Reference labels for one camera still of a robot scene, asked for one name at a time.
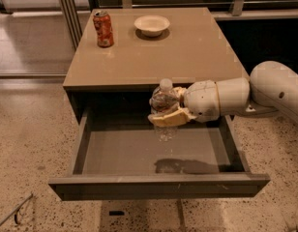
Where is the metal rod on floor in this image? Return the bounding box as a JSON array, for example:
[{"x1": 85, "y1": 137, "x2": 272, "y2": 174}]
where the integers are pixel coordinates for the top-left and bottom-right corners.
[{"x1": 0, "y1": 193, "x2": 33, "y2": 227}]

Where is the open grey top drawer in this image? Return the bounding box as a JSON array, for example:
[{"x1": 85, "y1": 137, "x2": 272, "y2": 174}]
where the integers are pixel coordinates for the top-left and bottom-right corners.
[{"x1": 48, "y1": 111, "x2": 270, "y2": 201}]

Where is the small white bowl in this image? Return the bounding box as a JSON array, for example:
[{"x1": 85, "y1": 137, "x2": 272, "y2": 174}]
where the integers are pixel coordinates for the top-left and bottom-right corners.
[{"x1": 134, "y1": 15, "x2": 170, "y2": 37}]

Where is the grey cabinet with glossy top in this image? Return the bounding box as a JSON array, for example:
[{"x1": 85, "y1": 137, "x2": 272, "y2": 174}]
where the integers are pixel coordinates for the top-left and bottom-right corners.
[{"x1": 63, "y1": 8, "x2": 249, "y2": 119}]

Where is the orange soda can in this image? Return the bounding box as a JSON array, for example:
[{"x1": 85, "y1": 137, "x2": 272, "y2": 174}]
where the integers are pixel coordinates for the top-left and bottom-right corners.
[{"x1": 93, "y1": 11, "x2": 114, "y2": 47}]

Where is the clear plastic water bottle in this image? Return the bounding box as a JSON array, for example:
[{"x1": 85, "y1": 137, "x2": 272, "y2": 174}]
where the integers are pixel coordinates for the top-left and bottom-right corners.
[{"x1": 149, "y1": 78, "x2": 179, "y2": 142}]

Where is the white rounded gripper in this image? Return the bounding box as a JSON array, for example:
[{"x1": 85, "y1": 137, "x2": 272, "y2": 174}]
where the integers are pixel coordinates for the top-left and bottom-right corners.
[{"x1": 148, "y1": 77, "x2": 250, "y2": 128}]

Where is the metal window frame post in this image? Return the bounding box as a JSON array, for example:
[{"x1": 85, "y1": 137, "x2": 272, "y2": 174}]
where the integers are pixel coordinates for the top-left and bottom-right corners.
[{"x1": 59, "y1": 0, "x2": 82, "y2": 49}]

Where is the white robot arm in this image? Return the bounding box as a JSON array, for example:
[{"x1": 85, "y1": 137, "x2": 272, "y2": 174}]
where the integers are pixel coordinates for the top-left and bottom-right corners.
[{"x1": 148, "y1": 61, "x2": 298, "y2": 128}]

